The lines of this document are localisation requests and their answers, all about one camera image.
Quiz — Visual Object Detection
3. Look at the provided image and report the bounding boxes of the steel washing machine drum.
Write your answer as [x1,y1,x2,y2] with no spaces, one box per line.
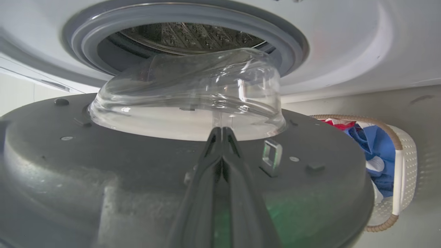
[119,22,266,55]

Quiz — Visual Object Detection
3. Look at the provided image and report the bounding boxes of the red garment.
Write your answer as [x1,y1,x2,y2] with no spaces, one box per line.
[320,118,356,131]

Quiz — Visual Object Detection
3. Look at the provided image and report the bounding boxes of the grey washing machine door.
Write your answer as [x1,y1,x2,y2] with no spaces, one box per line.
[0,48,375,248]

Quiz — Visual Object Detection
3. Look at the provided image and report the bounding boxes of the grey rubber door gasket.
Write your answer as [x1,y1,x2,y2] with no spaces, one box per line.
[63,3,309,77]

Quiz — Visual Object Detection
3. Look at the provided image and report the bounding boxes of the white perforated laundry basket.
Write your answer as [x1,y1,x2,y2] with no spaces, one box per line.
[310,114,418,233]

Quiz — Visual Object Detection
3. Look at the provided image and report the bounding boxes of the white washing machine body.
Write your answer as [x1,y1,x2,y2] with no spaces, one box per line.
[0,0,441,104]

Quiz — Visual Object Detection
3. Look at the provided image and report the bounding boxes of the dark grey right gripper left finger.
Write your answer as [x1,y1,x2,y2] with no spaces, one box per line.
[165,127,224,248]

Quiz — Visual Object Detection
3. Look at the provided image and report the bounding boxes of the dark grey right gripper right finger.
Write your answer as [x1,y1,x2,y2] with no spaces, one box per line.
[221,127,282,248]

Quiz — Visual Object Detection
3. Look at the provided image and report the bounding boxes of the blue garment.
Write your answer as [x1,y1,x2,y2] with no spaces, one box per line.
[346,125,396,198]

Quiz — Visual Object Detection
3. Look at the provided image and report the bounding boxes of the white garment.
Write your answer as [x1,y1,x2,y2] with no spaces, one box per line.
[365,156,385,173]

